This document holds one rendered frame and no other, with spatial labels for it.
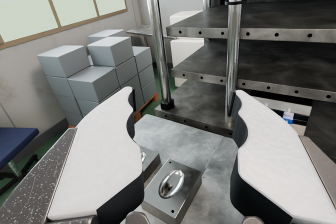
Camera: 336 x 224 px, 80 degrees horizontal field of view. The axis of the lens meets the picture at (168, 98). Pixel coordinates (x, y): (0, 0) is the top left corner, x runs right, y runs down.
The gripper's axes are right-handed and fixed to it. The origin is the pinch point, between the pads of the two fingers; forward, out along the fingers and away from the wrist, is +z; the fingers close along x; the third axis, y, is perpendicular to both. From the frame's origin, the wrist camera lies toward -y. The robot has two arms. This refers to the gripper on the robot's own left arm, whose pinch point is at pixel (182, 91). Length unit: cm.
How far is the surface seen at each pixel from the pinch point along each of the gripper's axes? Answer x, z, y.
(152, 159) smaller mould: -8, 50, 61
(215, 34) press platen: 20, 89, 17
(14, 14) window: -155, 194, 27
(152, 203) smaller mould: -6, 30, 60
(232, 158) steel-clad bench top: 28, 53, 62
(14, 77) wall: -160, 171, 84
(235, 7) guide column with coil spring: 25, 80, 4
